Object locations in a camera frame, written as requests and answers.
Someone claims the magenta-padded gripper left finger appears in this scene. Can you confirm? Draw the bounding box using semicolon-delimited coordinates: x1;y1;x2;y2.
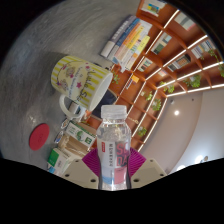
62;148;101;190

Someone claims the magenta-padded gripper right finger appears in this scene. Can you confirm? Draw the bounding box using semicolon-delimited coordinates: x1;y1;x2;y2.
129;147;168;189

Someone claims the clear plastic drink bottle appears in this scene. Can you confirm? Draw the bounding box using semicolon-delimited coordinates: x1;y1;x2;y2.
96;104;132;191

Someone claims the tall green white carton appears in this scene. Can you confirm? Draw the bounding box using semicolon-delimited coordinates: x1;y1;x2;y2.
64;121;97;148

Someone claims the branched ceiling lamp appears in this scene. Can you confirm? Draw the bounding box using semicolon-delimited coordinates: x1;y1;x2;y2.
176;153;211;173

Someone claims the flat round red coaster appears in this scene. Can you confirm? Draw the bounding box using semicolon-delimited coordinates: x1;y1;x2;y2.
28;122;51;152

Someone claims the dark office chair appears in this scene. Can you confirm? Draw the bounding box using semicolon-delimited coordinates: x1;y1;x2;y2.
91;89;118;119

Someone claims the yellow striped printed mug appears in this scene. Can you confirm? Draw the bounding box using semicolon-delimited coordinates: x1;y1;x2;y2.
50;55;114;120

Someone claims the orange wooden shelf unit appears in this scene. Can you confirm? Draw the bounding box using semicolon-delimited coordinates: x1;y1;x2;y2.
109;0;224;153

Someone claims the stack of colourful books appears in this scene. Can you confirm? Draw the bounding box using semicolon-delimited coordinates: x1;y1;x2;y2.
100;14;153;73

